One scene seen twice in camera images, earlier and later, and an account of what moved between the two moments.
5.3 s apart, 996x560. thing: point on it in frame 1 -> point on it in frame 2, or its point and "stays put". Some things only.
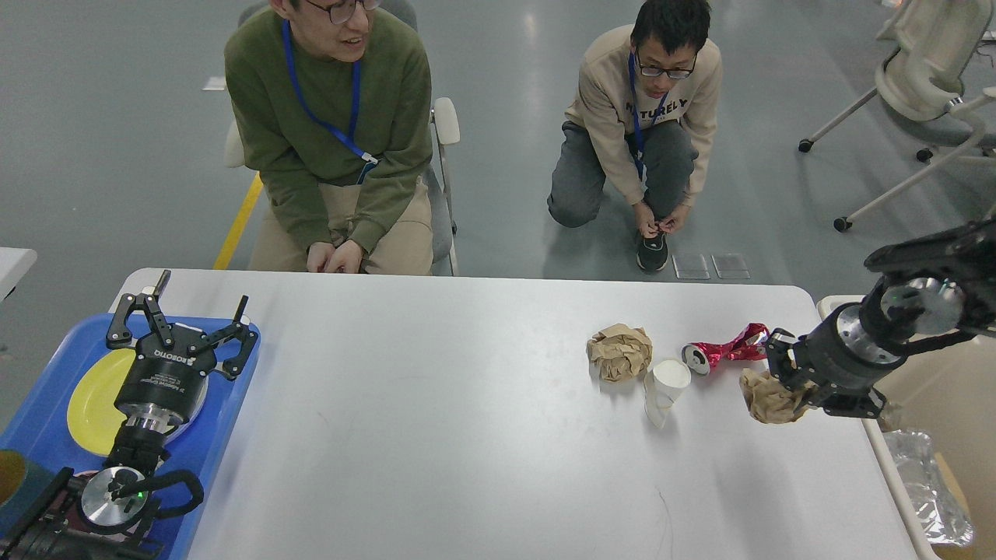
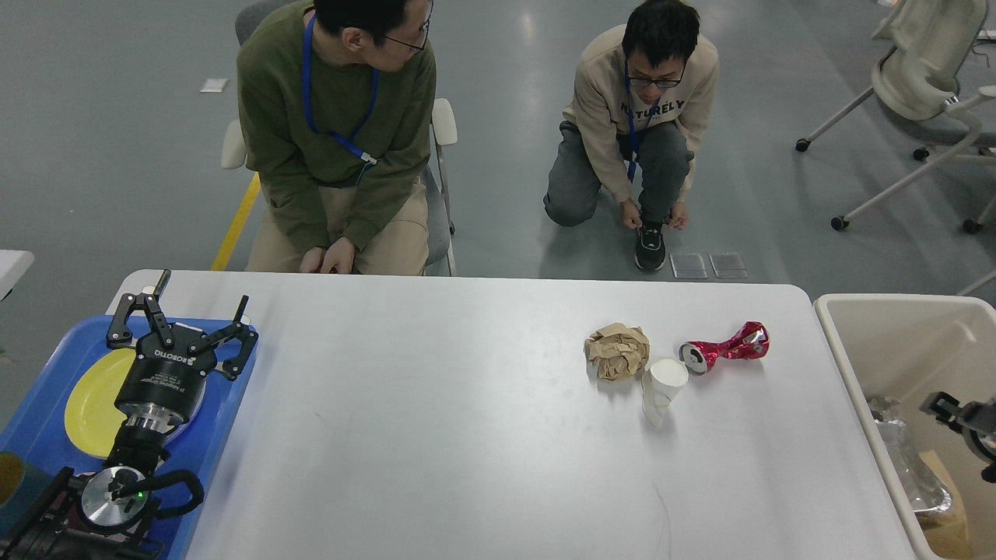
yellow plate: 92,415 stays put
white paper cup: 662,385 stays put
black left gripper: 165,386 stays put
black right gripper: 838,357 -> 977,422
